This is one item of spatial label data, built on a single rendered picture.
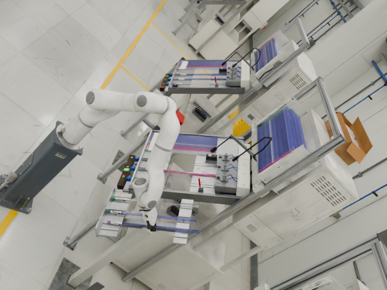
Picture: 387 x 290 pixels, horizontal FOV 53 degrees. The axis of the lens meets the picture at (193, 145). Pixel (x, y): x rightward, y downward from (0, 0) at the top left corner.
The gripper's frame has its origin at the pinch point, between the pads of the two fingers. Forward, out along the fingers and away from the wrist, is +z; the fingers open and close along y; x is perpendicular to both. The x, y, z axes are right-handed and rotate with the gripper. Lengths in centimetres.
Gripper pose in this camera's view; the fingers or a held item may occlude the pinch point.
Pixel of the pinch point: (152, 226)
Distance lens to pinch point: 216.6
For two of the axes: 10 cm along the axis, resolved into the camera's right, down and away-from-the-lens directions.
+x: -9.8, 0.6, 1.7
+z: 1.4, 8.3, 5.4
